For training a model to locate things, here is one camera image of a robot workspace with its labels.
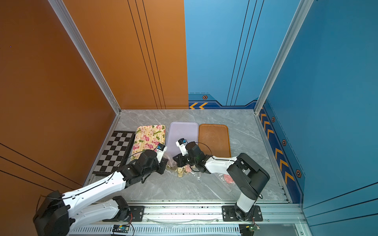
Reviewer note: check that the floral pattern tray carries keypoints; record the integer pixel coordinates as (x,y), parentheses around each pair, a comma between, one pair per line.
(147,137)

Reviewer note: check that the ziploc bag pink cookies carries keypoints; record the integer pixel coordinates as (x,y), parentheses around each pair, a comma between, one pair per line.
(225,182)

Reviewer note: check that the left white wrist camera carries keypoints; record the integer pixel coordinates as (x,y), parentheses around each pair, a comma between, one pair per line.
(160,150)

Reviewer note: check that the ziploc bag mixed cookies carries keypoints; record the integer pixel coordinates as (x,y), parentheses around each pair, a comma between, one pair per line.
(188,170)

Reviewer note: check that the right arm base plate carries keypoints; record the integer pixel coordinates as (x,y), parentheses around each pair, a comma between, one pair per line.
(230,213)

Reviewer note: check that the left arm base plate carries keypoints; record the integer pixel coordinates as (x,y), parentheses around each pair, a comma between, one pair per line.
(135,213)

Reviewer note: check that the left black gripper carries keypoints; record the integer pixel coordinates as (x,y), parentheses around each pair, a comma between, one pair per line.
(163,164)

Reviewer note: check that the lavender plastic tray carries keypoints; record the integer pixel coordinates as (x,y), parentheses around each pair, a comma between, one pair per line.
(177,131)

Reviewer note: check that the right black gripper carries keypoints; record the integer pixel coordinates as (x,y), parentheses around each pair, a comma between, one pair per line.
(179,162)

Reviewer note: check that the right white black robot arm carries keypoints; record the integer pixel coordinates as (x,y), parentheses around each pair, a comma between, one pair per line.
(249,176)

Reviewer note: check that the left green circuit board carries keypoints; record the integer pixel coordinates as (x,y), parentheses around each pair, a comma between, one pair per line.
(120,229)

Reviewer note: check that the brown plastic tray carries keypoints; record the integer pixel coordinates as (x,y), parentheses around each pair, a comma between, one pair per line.
(214,139)

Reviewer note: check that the ziploc bag ring cookies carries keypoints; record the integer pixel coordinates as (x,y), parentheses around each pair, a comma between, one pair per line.
(171,164)

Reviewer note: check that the green circuit board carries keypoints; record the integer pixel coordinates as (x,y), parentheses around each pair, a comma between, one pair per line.
(248,229)
(120,229)

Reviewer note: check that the aluminium front rail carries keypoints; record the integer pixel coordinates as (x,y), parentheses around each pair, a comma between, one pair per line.
(196,212)

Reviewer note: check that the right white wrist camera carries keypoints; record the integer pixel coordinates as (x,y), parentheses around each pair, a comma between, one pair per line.
(181,144)

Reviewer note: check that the right green circuit board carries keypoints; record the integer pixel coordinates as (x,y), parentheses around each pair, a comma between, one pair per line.
(248,229)

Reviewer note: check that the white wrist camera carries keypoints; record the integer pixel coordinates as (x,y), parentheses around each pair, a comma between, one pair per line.
(181,144)
(160,150)

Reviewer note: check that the black white checkerboard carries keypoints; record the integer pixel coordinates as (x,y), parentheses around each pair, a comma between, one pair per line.
(115,153)

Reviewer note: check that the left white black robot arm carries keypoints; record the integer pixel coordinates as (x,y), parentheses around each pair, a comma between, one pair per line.
(60,214)

